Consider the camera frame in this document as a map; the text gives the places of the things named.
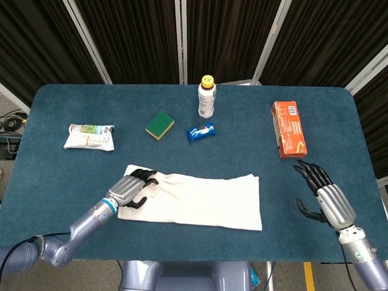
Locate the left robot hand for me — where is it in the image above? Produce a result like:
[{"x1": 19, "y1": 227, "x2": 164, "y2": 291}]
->
[{"x1": 107, "y1": 169, "x2": 160, "y2": 210}]

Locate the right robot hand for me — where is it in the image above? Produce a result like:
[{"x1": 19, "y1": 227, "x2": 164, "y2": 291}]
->
[{"x1": 292, "y1": 160, "x2": 357, "y2": 229}]

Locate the white T-shirt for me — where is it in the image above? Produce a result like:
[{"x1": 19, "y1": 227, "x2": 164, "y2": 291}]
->
[{"x1": 117, "y1": 164, "x2": 263, "y2": 232}]

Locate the white snack bag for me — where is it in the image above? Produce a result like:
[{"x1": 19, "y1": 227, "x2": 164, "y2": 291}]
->
[{"x1": 63, "y1": 123, "x2": 116, "y2": 152}]

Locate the green yellow sponge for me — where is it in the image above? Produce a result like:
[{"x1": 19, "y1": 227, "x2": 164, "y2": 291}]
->
[{"x1": 144, "y1": 111, "x2": 176, "y2": 142}]

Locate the yellow floor tape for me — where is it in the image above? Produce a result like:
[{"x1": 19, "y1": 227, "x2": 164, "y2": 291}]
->
[{"x1": 304, "y1": 262, "x2": 316, "y2": 291}]

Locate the orange cardboard box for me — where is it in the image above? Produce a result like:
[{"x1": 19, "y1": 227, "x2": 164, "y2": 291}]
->
[{"x1": 270, "y1": 101, "x2": 308, "y2": 159}]

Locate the black pleated curtain panel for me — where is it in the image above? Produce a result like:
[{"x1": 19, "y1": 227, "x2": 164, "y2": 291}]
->
[
  {"x1": 353, "y1": 72, "x2": 388, "y2": 180},
  {"x1": 260, "y1": 0, "x2": 388, "y2": 89},
  {"x1": 0, "y1": 0, "x2": 104, "y2": 107},
  {"x1": 186, "y1": 0, "x2": 283, "y2": 85},
  {"x1": 74, "y1": 0, "x2": 182, "y2": 85}
]

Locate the blue cookie packet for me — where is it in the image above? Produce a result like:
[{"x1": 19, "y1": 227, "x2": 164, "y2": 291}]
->
[{"x1": 186, "y1": 121, "x2": 216, "y2": 143}]

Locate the metal table leg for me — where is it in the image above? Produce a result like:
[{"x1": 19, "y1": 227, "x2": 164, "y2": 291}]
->
[{"x1": 265, "y1": 261, "x2": 275, "y2": 291}]

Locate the blue floor object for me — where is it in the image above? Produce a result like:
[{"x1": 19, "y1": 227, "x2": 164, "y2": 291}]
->
[{"x1": 250, "y1": 266, "x2": 261, "y2": 287}]

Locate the grey-blue robot torso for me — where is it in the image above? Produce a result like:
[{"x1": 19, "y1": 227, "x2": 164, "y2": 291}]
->
[{"x1": 121, "y1": 260, "x2": 252, "y2": 291}]

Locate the white bottle yellow cap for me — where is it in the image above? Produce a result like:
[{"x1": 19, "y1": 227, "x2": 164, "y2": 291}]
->
[{"x1": 198, "y1": 75, "x2": 217, "y2": 119}]

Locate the dark equipment box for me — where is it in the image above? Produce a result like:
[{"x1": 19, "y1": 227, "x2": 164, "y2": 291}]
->
[{"x1": 0, "y1": 135, "x2": 21, "y2": 160}]

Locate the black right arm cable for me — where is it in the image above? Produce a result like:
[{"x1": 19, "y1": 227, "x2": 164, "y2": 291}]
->
[{"x1": 339, "y1": 239, "x2": 358, "y2": 291}]

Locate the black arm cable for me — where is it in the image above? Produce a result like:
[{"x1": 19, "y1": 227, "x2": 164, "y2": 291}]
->
[
  {"x1": 0, "y1": 232, "x2": 70, "y2": 273},
  {"x1": 339, "y1": 239, "x2": 358, "y2": 291}
]

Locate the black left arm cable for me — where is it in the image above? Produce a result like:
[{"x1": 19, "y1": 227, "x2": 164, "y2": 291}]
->
[{"x1": 0, "y1": 232, "x2": 70, "y2": 273}]

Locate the black floor cable bundle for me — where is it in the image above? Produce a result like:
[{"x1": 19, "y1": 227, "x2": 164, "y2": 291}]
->
[{"x1": 0, "y1": 109, "x2": 28, "y2": 133}]

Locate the white partition frame post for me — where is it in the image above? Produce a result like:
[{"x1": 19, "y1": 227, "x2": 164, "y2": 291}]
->
[
  {"x1": 344, "y1": 44, "x2": 388, "y2": 97},
  {"x1": 218, "y1": 0, "x2": 293, "y2": 87},
  {"x1": 0, "y1": 82, "x2": 31, "y2": 115},
  {"x1": 175, "y1": 0, "x2": 188, "y2": 85},
  {"x1": 62, "y1": 0, "x2": 113, "y2": 85}
]

